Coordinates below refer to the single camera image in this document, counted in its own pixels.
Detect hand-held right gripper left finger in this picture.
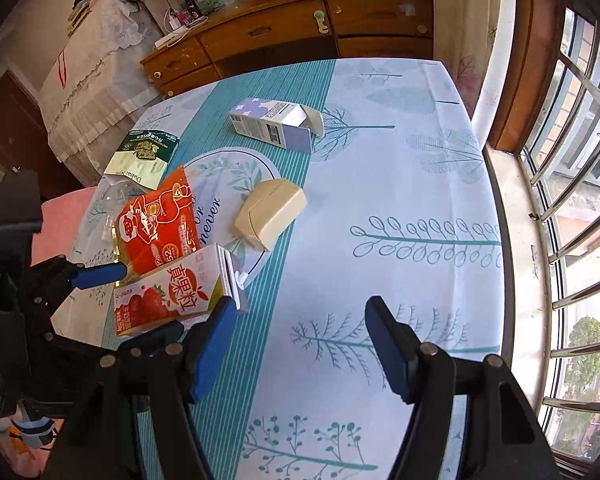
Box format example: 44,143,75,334
42,296,238,480

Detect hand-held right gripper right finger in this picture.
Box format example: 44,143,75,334
364,296,563,480

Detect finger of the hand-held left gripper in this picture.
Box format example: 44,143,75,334
30,255,129,307
45,319,186,367

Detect strawberry milk carton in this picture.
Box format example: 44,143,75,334
112,242,251,337

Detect clear plastic wrapper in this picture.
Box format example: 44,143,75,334
87,180,131,251

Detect red snack bag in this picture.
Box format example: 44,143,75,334
114,166,203,276

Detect green cream snack packet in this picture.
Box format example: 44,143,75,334
103,130,180,192

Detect beige box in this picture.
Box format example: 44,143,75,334
235,178,308,252

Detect purple white box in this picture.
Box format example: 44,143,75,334
228,97,326,153

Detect pink padded chair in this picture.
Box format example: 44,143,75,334
30,187,98,268

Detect dark wooden door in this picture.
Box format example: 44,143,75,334
0,70,76,201

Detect lace covered furniture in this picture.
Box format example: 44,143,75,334
39,0,163,188

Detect window with metal bars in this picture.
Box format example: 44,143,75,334
522,0,600,471

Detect white power strip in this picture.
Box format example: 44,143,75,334
154,27,208,50

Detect wooden cabinet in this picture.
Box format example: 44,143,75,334
140,0,436,98

